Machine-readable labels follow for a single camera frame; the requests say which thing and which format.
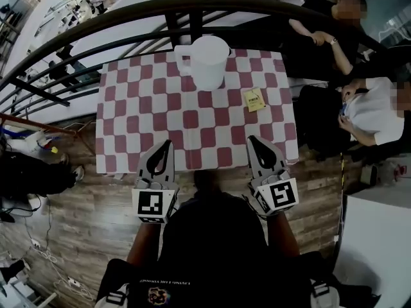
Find person's black shirt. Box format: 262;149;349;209
95;168;381;308

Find person's right forearm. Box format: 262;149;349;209
265;210;302;258

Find person's left forearm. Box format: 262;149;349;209
126;220;162;266

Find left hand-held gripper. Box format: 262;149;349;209
131;139;179;225

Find white kettle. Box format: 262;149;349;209
173;34;233;92

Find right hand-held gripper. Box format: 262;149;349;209
246;135;301;218

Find brown wooden rod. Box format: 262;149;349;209
0;112;78;138

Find red white checkered tablecloth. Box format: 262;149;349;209
94;47;300;175

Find white table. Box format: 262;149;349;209
333;193;411;308

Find black metal railing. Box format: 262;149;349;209
0;0;411;123

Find yellow black striped pole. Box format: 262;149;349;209
339;151;347;201

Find yellow tea bag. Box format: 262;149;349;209
242;87;267;113

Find white floor cable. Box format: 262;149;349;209
24;203;94;302

